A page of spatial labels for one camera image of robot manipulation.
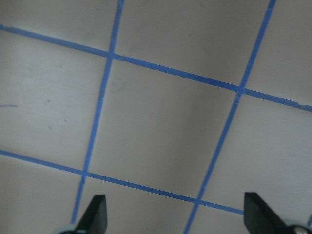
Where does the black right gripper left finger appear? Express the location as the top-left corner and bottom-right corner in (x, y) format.
(74, 195), (108, 234)

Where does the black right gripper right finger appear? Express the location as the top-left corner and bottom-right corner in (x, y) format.
(243, 192), (295, 234)

